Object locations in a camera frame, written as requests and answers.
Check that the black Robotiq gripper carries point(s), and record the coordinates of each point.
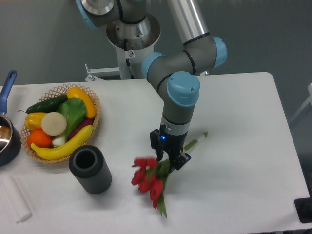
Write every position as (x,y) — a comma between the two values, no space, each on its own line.
(172,145)

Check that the red tulip bouquet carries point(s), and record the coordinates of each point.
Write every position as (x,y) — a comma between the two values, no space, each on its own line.
(152,176)

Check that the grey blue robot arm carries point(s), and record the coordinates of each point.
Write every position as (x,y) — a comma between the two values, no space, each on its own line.
(134,32)

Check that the dark grey ribbed vase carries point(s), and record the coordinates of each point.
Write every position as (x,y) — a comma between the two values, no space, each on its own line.
(89,167)

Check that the purple eggplant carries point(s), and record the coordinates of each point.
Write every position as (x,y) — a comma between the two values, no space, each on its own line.
(86,122)

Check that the yellow banana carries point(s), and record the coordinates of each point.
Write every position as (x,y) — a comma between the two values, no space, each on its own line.
(66,149)

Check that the green leafy cabbage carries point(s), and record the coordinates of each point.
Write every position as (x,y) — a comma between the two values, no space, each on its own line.
(74,111)

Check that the yellow squash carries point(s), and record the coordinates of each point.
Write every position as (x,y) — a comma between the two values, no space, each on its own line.
(76,92)

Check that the beige round onion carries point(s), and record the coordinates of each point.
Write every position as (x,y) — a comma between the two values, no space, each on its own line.
(53,123)

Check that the green cucumber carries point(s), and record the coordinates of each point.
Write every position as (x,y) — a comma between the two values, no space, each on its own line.
(46,106)

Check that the orange fruit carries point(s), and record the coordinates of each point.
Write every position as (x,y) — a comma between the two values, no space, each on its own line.
(39,138)

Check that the yellow bell pepper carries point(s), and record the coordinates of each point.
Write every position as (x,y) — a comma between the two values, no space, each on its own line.
(33,120)

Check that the black device at edge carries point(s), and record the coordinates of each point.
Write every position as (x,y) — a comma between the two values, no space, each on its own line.
(304,209)

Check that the white folded cloth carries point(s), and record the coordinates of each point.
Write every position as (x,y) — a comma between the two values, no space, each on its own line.
(15,200)

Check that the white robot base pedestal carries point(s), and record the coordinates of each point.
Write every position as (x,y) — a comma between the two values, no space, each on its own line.
(129,66)

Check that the white frame at right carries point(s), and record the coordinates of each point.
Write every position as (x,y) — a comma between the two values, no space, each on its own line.
(302,110)

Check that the blue handled dark saucepan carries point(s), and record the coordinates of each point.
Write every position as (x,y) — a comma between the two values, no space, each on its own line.
(10,141)

